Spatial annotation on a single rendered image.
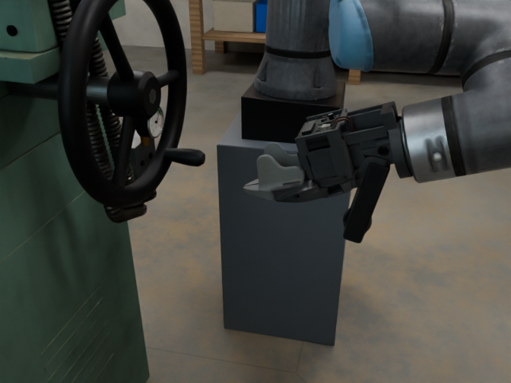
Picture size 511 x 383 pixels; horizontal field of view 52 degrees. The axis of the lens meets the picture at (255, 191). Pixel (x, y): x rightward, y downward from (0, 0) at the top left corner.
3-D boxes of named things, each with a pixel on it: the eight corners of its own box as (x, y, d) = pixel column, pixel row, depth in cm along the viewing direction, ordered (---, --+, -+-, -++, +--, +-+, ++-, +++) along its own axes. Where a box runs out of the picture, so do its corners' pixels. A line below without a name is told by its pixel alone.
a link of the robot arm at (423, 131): (454, 156, 64) (458, 194, 55) (414, 164, 66) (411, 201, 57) (440, 87, 60) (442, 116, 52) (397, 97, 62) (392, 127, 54)
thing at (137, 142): (141, 186, 101) (136, 148, 97) (84, 177, 104) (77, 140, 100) (160, 167, 108) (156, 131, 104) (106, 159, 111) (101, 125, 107)
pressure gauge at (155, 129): (151, 153, 97) (147, 112, 93) (133, 150, 98) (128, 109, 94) (166, 140, 103) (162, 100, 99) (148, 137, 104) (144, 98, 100)
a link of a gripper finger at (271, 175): (233, 156, 67) (299, 141, 63) (248, 196, 69) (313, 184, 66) (224, 166, 65) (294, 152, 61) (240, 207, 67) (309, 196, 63)
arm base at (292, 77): (266, 74, 131) (268, 33, 127) (341, 83, 127) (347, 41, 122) (243, 93, 115) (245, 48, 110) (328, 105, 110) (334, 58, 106)
